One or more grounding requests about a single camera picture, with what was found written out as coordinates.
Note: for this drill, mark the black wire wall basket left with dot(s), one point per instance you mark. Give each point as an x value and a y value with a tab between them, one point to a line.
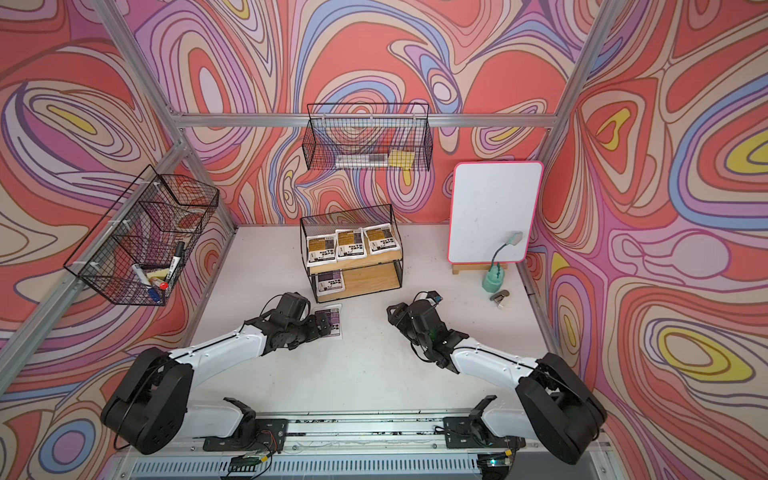
153	213

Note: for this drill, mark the pink framed whiteboard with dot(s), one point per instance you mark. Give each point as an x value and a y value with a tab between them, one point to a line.
492	211

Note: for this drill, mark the black whiteboard marker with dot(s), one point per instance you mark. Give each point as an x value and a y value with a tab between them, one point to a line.
176	259

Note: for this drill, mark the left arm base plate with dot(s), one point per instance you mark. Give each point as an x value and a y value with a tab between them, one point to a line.
263	435

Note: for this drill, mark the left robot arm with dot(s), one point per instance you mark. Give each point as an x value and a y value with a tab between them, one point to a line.
151	407

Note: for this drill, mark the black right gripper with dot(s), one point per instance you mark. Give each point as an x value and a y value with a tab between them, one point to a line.
400	318

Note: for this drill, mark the olive metal clip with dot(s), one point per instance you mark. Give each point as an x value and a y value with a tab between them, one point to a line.
499	298

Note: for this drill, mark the black wire wall basket rear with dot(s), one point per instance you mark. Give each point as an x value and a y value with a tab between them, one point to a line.
336	128

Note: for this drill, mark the wooden whiteboard easel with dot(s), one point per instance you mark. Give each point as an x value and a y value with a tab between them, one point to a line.
460	268

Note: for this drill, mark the black wire wall basket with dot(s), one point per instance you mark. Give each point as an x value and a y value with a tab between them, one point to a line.
336	128
153	213

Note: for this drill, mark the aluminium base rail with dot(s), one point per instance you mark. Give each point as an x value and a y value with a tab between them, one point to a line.
371	445

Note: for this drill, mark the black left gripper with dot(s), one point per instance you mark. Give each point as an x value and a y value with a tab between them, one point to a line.
315	331

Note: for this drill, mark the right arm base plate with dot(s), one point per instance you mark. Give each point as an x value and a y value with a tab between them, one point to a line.
471	433

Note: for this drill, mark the black wire wooden shelf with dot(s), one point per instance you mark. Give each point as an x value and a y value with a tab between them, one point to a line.
373	274

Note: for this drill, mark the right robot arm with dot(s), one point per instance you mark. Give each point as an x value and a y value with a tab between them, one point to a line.
556	407

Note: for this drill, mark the purple coffee bag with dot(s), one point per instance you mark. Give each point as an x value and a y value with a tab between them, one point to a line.
329	283
335	321

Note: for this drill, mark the yellow coffee bag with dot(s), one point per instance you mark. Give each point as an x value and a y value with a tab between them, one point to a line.
321	250
381	239
350	244

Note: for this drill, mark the yellow sponge in basket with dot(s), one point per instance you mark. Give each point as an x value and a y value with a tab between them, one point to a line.
401	159

